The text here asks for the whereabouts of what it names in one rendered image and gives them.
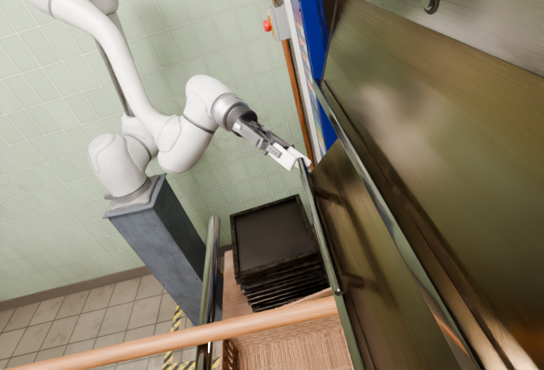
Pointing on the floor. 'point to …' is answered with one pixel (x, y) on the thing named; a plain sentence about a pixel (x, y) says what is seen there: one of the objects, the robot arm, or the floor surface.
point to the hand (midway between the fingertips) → (291, 159)
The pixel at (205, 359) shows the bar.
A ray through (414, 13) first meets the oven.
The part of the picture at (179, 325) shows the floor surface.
